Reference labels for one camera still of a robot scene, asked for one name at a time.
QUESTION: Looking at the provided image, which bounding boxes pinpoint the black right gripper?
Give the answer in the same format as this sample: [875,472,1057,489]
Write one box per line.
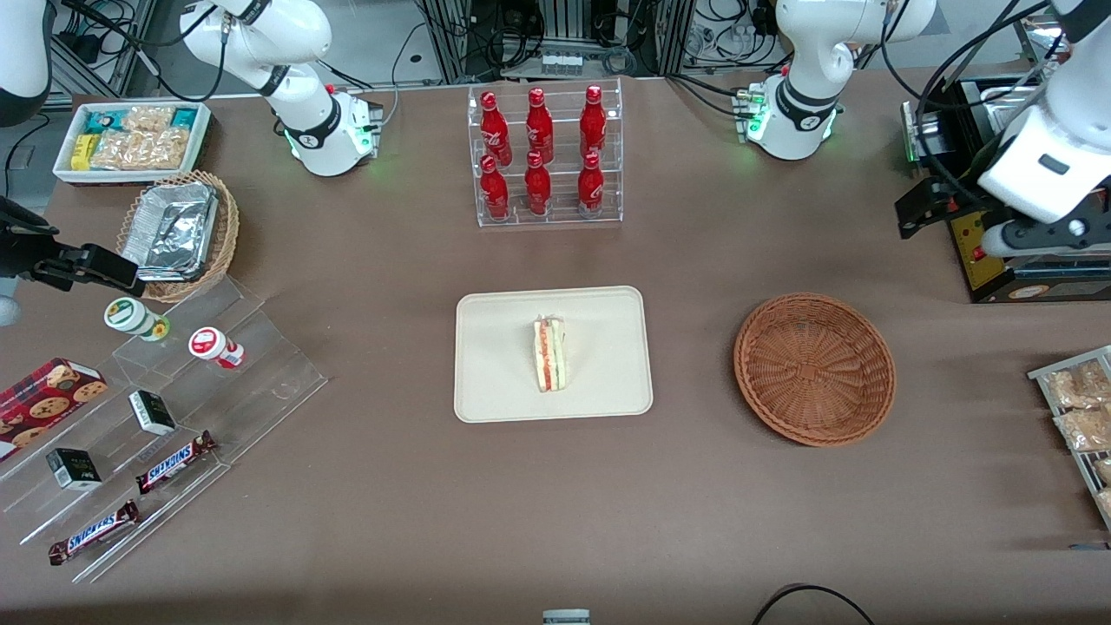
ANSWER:
[0,196,147,298]

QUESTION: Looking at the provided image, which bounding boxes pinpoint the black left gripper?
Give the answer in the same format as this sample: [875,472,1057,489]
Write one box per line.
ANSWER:
[897,178,1008,240]

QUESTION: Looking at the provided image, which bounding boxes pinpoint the triangle sandwich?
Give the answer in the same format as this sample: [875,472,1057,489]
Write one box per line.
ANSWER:
[532,315,569,393]

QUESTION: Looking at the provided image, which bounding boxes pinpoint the light wicker basket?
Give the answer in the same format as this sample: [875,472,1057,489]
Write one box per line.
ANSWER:
[115,169,240,305]

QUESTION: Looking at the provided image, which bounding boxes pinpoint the metal tray with snack bags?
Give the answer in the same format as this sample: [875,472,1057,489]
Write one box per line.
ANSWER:
[1029,345,1111,530]

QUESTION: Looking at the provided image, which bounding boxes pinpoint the brown round wicker basket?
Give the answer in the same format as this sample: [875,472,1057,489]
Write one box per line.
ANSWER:
[733,293,897,448]

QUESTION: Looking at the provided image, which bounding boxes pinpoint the cream plastic tray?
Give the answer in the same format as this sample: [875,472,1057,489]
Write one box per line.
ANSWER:
[454,286,654,424]

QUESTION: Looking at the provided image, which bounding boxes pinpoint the black machine with yellow panel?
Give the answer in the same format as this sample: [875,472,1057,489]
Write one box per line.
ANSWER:
[903,76,1111,305]

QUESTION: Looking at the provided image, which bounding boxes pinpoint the green lid yogurt cup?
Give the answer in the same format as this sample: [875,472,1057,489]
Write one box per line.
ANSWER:
[104,297,171,342]

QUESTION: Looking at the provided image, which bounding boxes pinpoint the grey metal box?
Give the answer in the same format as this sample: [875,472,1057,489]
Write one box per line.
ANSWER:
[901,102,947,166]

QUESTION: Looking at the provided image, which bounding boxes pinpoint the stacked aluminium foil trays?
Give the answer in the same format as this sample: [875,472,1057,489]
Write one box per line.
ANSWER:
[122,181,220,283]

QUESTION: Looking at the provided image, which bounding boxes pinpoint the steel food pan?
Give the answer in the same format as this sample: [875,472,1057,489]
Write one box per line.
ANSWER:
[989,102,1042,144]
[1014,13,1070,55]

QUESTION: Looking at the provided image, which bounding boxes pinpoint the large clear cracker bag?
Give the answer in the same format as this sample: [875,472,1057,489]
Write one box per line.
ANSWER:
[89,128,190,171]

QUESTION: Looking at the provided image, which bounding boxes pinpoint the red lid yogurt cup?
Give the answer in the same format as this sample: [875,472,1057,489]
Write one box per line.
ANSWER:
[188,326,246,370]

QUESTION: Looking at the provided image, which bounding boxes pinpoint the red tartan cookie box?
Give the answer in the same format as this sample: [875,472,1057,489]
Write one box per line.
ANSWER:
[0,358,109,461]

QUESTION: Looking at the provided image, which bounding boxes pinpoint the small black carton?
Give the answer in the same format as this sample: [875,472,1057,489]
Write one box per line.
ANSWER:
[128,390,177,437]
[45,448,103,492]

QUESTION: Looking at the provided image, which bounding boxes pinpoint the small clear cracker bag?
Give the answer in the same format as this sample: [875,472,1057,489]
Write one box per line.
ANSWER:
[122,106,174,133]

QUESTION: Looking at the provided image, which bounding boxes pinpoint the white rectangular snack bin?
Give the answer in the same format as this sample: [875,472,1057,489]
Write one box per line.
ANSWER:
[52,100,212,188]

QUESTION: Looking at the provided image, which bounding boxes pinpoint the clear acrylic stepped display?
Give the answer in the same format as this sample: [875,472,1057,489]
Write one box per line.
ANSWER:
[0,276,329,584]

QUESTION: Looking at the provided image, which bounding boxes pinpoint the Snickers chocolate bar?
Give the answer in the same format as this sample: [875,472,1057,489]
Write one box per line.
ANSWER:
[48,499,141,566]
[135,431,218,496]

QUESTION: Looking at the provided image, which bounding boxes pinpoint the red cola bottle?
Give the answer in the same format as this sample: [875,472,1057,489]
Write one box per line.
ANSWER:
[479,90,513,168]
[480,155,511,220]
[579,84,608,159]
[524,151,553,216]
[577,152,605,218]
[524,87,555,164]

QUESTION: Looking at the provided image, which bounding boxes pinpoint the clear acrylic bottle rack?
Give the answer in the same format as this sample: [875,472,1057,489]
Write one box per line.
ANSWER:
[467,78,624,228]

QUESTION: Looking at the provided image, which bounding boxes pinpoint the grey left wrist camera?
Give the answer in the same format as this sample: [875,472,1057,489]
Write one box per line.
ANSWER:
[979,217,1111,260]

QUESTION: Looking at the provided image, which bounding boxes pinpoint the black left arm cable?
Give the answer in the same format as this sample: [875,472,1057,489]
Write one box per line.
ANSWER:
[914,13,1055,209]

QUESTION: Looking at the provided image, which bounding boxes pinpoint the black looped table cable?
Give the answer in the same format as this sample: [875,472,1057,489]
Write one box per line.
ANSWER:
[751,584,878,625]

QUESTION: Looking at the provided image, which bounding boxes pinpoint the aluminium frame rack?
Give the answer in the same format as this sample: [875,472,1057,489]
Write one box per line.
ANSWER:
[421,0,695,83]

